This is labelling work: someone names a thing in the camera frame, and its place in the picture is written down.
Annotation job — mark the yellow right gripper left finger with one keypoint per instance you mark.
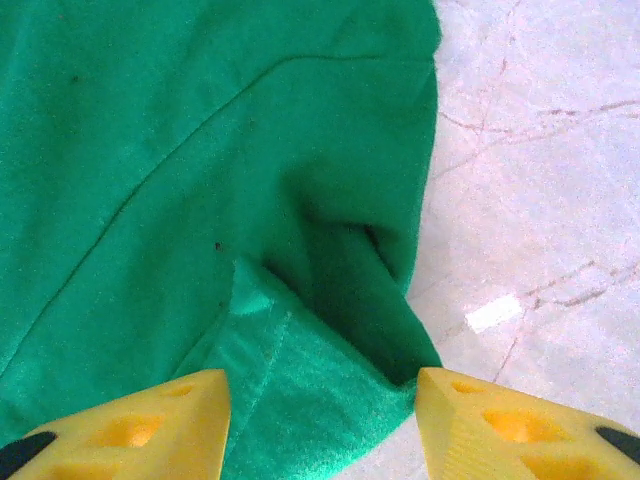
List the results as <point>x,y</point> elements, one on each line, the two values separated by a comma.
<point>135,435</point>

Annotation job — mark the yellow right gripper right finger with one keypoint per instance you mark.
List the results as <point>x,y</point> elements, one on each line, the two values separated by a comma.
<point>515,430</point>

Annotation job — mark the green t-shirt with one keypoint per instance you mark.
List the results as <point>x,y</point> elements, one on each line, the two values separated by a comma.
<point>200,175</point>

